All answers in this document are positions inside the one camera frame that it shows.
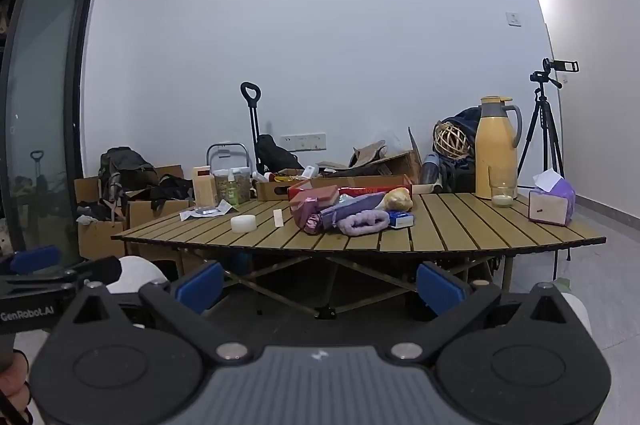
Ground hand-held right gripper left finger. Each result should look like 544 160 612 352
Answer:
60 261 253 363

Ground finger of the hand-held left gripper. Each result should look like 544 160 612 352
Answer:
62 256 122 291
0 245 62 277

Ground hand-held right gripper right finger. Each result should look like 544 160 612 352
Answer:
390 262 583 362

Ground white orange plush cat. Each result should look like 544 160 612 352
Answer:
382 187 415 212

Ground lilac fuzzy slipper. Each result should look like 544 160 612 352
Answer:
336 211 391 236

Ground purple pencil case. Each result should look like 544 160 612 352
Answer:
320 194 386 230

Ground red cardboard box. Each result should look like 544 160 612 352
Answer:
287 175 413 206

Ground maroon pink pouch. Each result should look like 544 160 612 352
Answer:
290 197 326 236

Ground pink box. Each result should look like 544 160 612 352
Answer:
289 185 341 213

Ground person's left hand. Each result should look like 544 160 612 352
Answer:
0 349 35 410

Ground large brown cardboard box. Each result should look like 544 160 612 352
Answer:
74 165 185 260

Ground grey crumpled cloth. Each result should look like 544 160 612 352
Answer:
75 202 113 226

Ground tan slatted folding table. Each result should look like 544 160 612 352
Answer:
111 192 607 321

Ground clear plastic packet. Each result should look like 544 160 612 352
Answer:
180 200 240 222

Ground small brown cardboard box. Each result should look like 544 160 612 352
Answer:
125 199 195 231

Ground tan wooden box red label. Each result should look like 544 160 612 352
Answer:
192 166 217 210

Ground black clothes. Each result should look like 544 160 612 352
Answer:
127 174 195 206

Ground clear plastic container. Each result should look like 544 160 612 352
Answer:
214 166 252 206

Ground dark grey backpack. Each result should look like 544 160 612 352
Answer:
97 147 158 210

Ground glass cup with candle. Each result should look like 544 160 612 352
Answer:
491 181 517 208

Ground blue water bottle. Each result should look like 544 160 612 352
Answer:
419 153 442 186

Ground low cardboard tray box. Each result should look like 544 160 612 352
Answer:
255 177 321 202

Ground open brown cardboard box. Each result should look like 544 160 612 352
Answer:
317 127 423 186

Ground purple tissue box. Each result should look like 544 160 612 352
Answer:
528 169 576 226

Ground yellow thermos jug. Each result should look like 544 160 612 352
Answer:
474 96 523 200

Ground wicker ball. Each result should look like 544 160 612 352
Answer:
433 119 473 160

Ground torn cardboard piece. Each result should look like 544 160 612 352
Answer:
349 140 388 168

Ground black framed glass door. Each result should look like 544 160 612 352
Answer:
0 0 101 266

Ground black trolley bag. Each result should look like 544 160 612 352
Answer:
255 134 305 170

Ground dark blue jacket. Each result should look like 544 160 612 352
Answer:
435 107 483 166

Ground black tripod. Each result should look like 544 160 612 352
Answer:
515 72 566 190

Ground grey metal handle frame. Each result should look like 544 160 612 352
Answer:
206 143 251 170

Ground black trolley handle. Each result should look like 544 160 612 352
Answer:
240 81 266 176

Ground white wall outlet strip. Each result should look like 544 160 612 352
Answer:
280 134 327 152

